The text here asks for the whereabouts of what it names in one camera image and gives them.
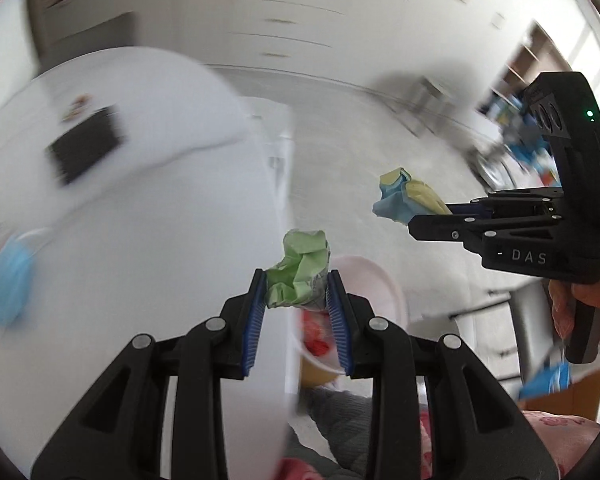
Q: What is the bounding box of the person's right hand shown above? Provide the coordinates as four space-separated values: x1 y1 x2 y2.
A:
548 270 600 345

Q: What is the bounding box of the yellow and blue paper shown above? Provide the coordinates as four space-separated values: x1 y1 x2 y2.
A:
372 167 451 226

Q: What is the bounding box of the green paper ball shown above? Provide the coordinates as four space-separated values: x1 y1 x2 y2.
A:
264 229 331 311

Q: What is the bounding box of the black foam net sleeve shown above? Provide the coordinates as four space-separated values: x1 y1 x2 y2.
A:
45 105 126 186

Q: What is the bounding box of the brown cardboard box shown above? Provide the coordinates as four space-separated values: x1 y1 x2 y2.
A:
517 367 600 418

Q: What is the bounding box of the blue face mask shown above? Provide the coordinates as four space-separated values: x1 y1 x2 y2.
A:
0 230 51 328

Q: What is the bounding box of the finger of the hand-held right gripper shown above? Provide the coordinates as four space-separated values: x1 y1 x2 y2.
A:
445 199 491 217
408 214 485 257

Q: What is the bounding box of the blue plastic package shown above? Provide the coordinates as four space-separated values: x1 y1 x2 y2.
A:
517 362 573 401

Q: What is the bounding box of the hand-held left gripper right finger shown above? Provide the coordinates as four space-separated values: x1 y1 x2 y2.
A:
326 270 560 480

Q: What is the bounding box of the grey drawer cabinet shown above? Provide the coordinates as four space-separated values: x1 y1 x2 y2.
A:
225 0 415 66

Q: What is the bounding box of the pink patterned clothing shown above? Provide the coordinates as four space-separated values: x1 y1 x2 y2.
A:
417 407 600 480

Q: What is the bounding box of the grey quilted cloth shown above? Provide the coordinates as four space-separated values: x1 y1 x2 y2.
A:
285 385 381 480

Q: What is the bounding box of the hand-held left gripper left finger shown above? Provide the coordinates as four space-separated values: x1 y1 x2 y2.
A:
30 268 268 480

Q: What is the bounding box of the pink plastic bin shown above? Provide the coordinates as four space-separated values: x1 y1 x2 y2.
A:
292 255 408 376

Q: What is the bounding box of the small colourful candy wrapper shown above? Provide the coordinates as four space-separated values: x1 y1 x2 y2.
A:
60 94 92 123

